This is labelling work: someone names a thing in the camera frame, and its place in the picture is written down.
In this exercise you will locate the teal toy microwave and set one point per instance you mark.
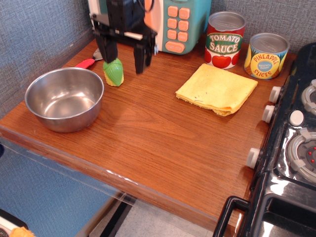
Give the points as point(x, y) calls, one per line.
point(179, 23)

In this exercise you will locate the red handled metal spoon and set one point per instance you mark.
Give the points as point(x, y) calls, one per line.
point(85, 64)

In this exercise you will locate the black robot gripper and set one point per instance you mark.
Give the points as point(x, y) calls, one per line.
point(114, 28)

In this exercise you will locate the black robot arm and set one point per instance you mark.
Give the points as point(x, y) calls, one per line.
point(121, 6)

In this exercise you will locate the yellow folded napkin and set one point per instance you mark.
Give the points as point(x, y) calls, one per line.
point(216, 89)

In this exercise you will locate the black toy stove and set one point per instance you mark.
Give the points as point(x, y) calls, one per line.
point(283, 188)

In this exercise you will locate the stainless steel bowl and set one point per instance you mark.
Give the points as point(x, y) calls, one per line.
point(66, 100)

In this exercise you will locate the tomato sauce can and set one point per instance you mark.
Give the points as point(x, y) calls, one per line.
point(224, 36)

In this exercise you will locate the pineapple slices can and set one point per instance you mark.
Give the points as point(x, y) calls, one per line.
point(266, 55)

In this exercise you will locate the orange plush object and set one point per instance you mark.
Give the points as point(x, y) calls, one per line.
point(21, 232)

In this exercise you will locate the green yellow toy corn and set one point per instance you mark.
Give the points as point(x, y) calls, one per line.
point(113, 72)

